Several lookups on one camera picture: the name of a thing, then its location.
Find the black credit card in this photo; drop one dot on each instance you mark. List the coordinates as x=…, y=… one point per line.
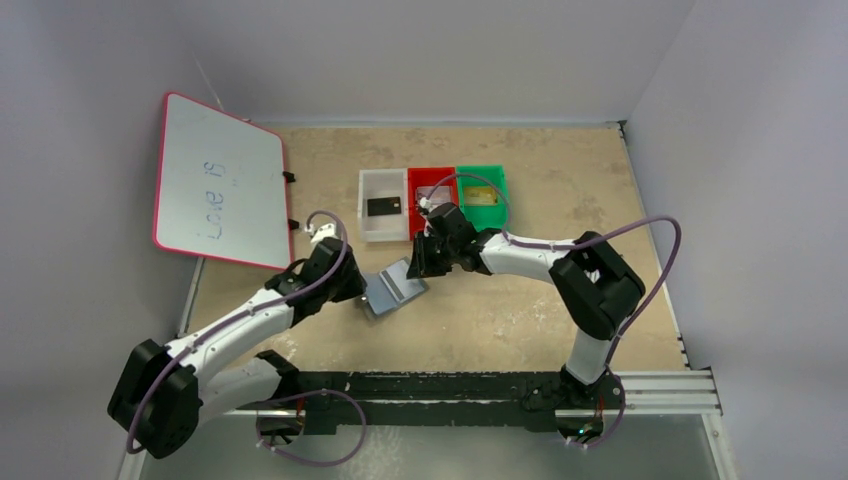
x=384, y=206

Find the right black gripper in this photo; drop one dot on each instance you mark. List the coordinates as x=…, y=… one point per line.
x=427, y=258

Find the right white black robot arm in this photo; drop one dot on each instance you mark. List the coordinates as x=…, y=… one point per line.
x=598, y=288

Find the silver pink credit card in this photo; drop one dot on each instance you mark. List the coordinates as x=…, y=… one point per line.
x=437, y=196

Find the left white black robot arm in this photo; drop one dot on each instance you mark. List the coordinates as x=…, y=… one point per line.
x=166, y=391

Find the white board with pink frame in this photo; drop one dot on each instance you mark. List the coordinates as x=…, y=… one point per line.
x=221, y=189

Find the gold credit card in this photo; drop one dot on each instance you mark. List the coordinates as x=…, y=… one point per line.
x=480, y=196

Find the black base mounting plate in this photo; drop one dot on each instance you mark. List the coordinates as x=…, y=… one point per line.
x=325, y=413

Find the red plastic bin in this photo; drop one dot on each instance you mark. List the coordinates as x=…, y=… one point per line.
x=419, y=176

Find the grey leather card holder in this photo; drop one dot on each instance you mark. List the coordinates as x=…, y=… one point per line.
x=389, y=290

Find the aluminium frame rail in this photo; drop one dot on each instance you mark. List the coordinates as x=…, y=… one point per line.
x=259, y=385

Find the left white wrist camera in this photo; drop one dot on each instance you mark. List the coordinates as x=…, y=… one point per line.
x=318, y=233

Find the white plastic bin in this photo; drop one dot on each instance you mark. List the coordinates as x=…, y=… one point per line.
x=382, y=183

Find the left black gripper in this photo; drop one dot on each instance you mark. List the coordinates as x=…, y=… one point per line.
x=351, y=288

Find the green plastic bin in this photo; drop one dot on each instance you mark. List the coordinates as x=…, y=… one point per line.
x=484, y=175

